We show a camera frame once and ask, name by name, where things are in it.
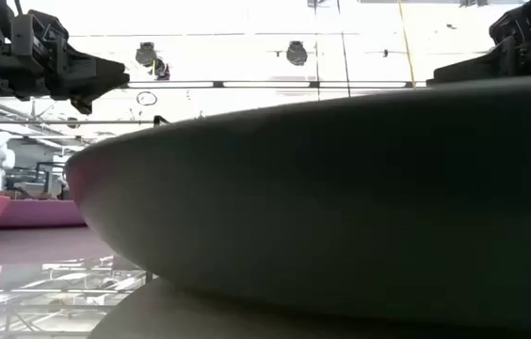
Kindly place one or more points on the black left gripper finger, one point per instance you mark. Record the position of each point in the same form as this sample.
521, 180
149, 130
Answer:
110, 75
84, 106

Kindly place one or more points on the purple-pink plate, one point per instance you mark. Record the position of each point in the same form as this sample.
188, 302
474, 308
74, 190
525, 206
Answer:
35, 214

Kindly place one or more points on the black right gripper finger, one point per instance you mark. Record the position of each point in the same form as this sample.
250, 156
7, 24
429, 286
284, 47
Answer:
468, 70

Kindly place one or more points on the large beige plate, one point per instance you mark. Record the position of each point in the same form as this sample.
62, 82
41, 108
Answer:
322, 198

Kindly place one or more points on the black ceiling-mounted device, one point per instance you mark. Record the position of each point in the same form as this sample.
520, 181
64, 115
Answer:
162, 69

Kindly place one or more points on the horizontal metal frame rail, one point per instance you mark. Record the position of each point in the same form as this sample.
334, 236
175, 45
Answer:
265, 85

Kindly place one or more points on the round ceiling lamp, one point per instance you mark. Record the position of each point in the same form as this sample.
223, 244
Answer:
146, 54
296, 53

